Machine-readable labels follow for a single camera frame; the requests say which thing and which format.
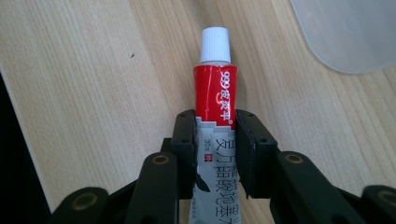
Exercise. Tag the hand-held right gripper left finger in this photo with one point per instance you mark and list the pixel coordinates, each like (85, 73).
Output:
(184, 155)

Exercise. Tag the translucent white plastic lid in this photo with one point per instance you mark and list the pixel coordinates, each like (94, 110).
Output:
(351, 31)

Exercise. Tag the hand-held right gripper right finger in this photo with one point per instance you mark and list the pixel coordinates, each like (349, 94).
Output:
(253, 161)

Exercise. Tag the red and white ointment tube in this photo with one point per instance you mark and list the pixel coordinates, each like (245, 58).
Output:
(215, 102)

